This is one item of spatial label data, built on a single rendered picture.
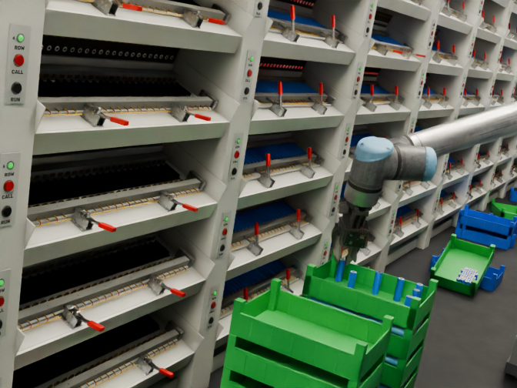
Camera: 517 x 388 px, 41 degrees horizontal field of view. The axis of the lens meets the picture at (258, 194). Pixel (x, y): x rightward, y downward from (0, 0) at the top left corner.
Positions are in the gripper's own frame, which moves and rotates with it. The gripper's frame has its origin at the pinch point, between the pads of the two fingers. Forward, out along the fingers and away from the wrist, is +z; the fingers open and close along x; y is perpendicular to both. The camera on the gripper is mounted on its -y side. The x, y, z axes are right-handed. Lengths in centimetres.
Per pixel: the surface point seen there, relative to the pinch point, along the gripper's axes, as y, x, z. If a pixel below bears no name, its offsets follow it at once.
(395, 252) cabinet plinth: -118, 54, 67
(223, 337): 12.1, -29.6, 23.0
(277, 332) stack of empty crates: 48, -21, -10
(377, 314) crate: 24.0, 6.1, -0.5
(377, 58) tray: -71, 12, -37
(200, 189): 11.5, -41.7, -21.3
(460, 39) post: -174, 73, -24
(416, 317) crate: 27.2, 14.7, -3.6
